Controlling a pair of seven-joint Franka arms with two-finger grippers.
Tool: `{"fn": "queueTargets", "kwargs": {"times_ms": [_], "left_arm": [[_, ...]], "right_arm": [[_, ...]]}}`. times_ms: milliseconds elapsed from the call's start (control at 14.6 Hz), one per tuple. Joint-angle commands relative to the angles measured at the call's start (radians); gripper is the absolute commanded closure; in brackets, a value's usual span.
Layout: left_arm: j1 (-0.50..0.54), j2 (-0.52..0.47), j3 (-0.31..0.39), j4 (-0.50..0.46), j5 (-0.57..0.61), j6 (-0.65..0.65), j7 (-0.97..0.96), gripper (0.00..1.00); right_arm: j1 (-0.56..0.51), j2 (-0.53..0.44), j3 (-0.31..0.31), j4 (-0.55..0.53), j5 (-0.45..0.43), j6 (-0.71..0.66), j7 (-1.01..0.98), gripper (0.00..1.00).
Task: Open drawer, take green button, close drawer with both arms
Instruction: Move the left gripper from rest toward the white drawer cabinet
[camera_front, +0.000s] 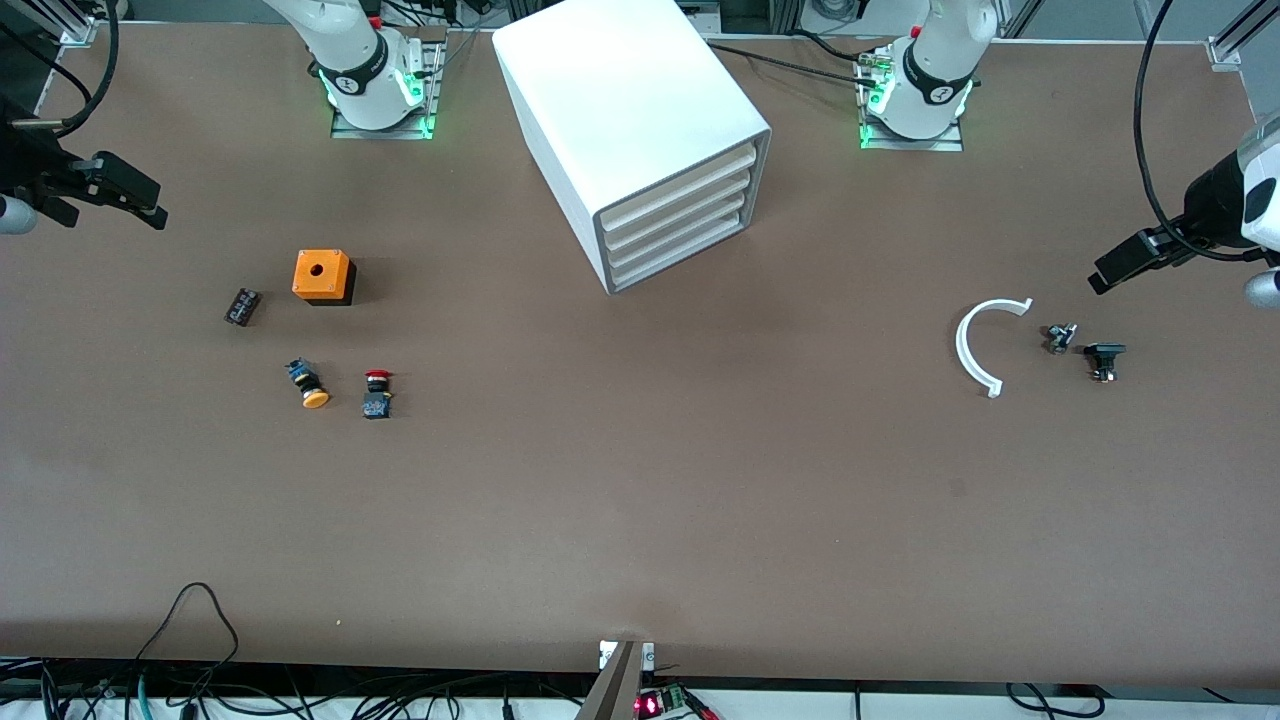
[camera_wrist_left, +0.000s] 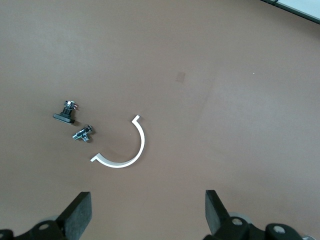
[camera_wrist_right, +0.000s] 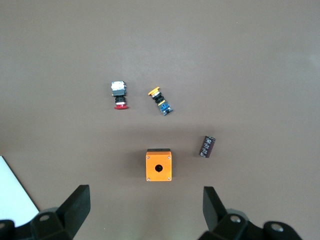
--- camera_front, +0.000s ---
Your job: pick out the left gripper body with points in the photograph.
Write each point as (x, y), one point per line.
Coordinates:
(1211, 203)

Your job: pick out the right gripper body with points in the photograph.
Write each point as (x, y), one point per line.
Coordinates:
(28, 166)

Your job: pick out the yellow push button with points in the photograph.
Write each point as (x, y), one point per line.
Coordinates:
(313, 394)

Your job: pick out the red push button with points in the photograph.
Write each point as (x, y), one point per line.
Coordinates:
(377, 400)

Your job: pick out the small black terminal block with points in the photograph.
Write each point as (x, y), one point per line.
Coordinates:
(243, 306)

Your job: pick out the orange box with black base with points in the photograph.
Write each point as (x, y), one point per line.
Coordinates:
(320, 275)

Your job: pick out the circuit board with red light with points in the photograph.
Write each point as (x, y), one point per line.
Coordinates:
(660, 703)

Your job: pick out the small grey black switch part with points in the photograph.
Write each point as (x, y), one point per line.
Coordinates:
(1060, 338)

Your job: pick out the white curved plastic bracket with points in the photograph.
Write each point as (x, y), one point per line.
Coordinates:
(962, 345)

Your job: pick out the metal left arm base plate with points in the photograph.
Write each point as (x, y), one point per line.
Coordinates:
(910, 144)

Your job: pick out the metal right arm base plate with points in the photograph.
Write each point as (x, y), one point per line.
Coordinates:
(435, 90)

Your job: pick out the grey metal post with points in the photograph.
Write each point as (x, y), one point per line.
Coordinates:
(615, 690)

